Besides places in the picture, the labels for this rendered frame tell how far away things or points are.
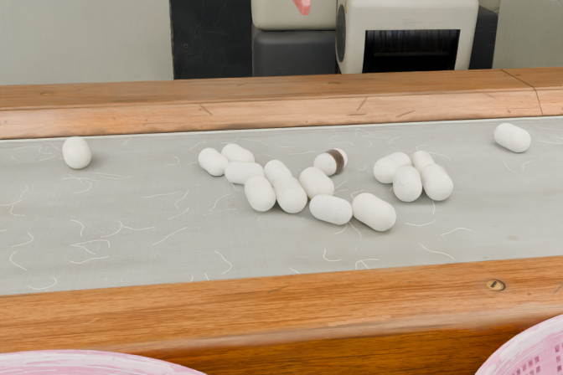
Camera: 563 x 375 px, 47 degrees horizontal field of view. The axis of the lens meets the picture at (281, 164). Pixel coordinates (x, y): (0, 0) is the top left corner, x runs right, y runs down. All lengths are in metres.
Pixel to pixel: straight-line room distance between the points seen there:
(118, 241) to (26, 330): 0.13
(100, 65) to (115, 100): 2.00
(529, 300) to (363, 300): 0.08
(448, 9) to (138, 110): 0.65
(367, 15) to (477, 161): 0.58
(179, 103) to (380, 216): 0.28
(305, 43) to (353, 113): 0.77
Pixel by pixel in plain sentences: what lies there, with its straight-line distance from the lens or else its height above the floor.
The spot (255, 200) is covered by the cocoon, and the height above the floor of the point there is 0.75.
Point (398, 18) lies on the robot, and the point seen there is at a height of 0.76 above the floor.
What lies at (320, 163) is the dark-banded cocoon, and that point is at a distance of 0.52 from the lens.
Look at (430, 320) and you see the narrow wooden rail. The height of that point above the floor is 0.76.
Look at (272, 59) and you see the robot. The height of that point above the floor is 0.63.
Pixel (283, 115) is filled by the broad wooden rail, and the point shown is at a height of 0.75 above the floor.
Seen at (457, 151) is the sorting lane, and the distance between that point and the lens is 0.60.
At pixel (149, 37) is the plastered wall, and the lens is 2.60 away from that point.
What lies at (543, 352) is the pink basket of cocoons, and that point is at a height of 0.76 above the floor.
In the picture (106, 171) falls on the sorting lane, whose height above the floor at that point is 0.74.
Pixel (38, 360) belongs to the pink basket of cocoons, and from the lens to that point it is 0.30.
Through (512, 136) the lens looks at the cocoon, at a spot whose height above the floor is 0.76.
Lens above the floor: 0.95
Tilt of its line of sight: 22 degrees down
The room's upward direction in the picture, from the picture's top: straight up
